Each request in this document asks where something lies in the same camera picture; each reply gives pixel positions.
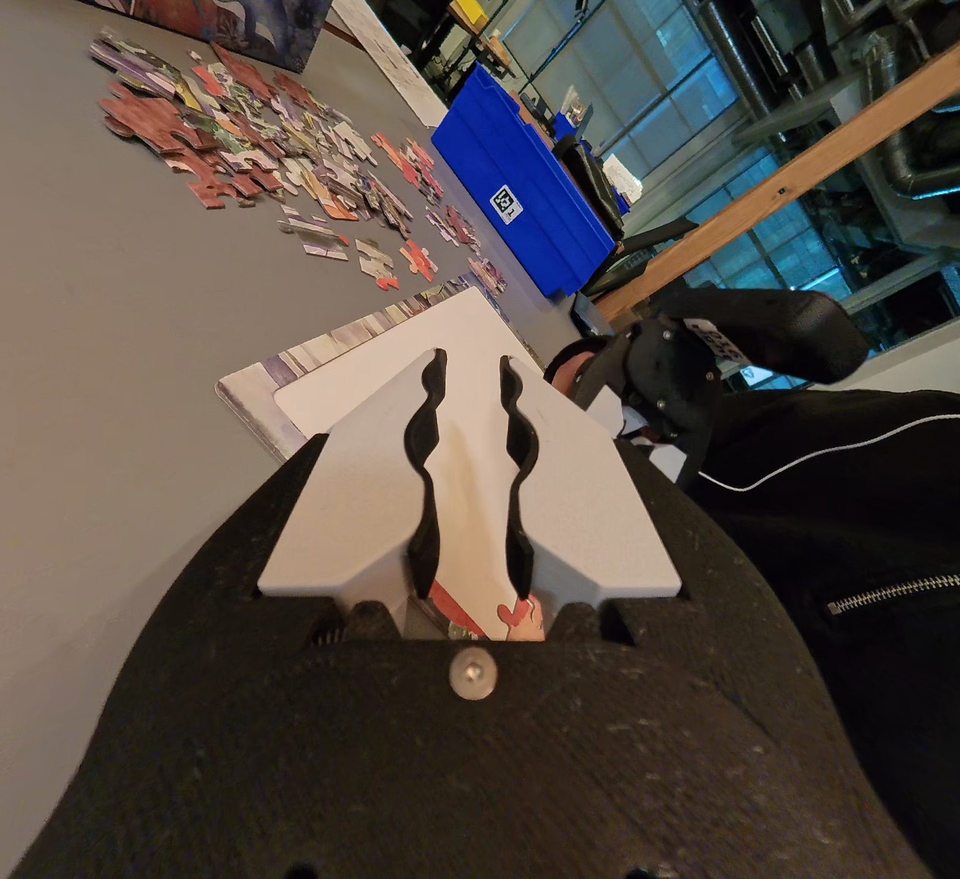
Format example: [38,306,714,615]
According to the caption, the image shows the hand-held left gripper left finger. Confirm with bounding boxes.
[257,348,449,606]

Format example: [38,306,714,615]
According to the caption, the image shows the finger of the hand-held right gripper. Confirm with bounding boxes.
[646,440,685,486]
[587,393,648,445]

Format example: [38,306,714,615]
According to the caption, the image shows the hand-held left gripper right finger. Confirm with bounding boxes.
[498,355,684,606]

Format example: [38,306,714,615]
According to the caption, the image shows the jigsaw puzzle frame board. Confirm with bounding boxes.
[216,285,624,644]

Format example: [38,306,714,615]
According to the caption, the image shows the pile of jigsaw puzzle pieces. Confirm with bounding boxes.
[88,27,510,295]

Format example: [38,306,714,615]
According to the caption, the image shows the person's right forearm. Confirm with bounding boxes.
[697,385,960,520]

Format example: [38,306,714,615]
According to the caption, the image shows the person's right hand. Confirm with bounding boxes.
[555,356,595,402]

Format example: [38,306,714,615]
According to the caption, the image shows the wooden beam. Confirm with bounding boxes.
[596,42,960,329]

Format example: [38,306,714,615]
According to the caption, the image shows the blue plastic bin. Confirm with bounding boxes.
[429,61,627,300]

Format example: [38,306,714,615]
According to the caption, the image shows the person's black clothing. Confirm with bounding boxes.
[675,489,960,879]

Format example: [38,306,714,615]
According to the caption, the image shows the printed paper sheet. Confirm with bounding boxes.
[330,0,451,130]

